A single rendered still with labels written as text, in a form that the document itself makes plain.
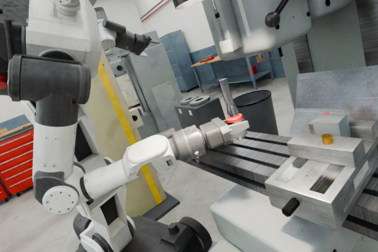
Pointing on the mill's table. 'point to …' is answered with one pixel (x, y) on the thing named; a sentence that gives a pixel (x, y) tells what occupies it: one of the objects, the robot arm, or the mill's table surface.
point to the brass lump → (327, 139)
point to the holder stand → (198, 111)
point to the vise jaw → (351, 151)
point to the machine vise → (325, 181)
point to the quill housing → (261, 10)
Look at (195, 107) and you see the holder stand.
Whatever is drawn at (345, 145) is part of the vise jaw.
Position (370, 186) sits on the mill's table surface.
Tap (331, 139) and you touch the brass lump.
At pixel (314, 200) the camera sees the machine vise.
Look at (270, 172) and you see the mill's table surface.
